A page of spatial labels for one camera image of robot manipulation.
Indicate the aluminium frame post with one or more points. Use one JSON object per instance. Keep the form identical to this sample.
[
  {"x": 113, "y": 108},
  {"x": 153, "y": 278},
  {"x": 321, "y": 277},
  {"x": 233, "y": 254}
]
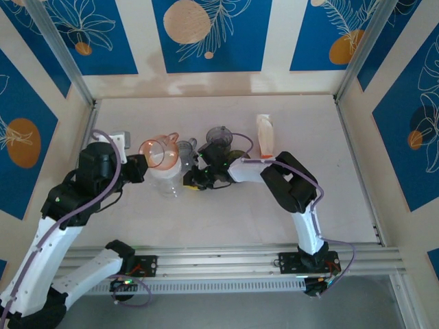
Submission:
[
  {"x": 363, "y": 44},
  {"x": 65, "y": 58}
]

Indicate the grey transparent coffee dripper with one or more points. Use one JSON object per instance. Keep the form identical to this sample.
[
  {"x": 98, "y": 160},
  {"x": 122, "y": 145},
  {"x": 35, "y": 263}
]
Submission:
[{"x": 219, "y": 134}]

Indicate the long aluminium base rail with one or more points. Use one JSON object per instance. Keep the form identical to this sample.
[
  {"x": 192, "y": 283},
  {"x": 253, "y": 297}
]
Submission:
[{"x": 219, "y": 260}]

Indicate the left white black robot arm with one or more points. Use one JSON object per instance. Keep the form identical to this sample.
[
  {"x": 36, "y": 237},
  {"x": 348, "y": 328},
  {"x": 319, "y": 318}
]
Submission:
[{"x": 34, "y": 260}]

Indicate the aluminium side rail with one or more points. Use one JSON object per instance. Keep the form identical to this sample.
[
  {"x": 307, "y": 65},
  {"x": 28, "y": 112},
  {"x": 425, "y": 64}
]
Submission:
[
  {"x": 87, "y": 123},
  {"x": 350, "y": 137}
]

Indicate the clear ribbed coffee dripper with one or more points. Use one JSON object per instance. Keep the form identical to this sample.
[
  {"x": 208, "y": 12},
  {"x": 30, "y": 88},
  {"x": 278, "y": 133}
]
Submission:
[{"x": 187, "y": 150}]

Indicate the aluminium frame leg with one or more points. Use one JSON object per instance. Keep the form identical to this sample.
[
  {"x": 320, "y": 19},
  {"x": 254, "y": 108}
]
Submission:
[{"x": 404, "y": 301}]

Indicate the orange transparent coffee dripper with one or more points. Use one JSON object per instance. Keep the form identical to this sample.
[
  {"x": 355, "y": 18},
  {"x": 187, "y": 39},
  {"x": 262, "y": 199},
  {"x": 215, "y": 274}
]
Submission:
[{"x": 168, "y": 147}]

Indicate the orange filter holder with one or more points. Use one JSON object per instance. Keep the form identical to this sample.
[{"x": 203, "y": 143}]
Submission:
[{"x": 268, "y": 156}]

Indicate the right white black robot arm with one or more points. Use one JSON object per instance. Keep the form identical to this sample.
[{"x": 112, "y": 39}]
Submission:
[{"x": 308, "y": 229}]

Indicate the clear glass server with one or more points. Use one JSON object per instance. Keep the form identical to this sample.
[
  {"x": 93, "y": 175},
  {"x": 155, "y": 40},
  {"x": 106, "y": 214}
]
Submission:
[{"x": 168, "y": 186}]

